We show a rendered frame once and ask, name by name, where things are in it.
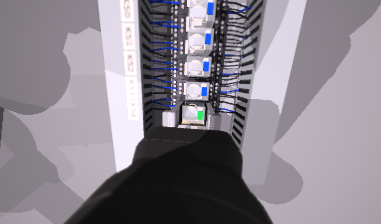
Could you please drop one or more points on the white relay panel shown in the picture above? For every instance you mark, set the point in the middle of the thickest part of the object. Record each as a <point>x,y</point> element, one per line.
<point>264,49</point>

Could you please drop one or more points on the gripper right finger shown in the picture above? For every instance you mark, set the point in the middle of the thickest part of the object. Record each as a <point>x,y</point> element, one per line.
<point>212,120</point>

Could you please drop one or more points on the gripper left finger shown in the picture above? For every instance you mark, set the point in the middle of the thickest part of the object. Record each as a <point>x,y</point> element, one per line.
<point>173,117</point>

